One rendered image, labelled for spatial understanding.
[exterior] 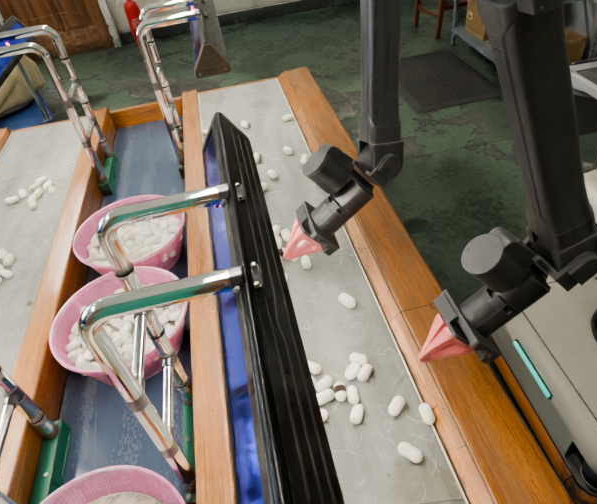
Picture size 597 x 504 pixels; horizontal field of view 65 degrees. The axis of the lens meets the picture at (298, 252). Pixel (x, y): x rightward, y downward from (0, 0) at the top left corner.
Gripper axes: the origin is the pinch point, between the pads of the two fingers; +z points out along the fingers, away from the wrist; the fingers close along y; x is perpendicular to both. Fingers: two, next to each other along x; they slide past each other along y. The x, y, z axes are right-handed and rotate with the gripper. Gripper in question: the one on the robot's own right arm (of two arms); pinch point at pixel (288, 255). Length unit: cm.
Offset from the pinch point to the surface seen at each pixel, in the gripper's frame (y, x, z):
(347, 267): -1.9, 13.9, -3.7
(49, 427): 19, -22, 41
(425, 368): 26.4, 15.8, -8.9
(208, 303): 1.8, -6.1, 17.1
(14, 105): -267, -54, 147
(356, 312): 10.2, 13.0, -2.4
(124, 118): -107, -20, 42
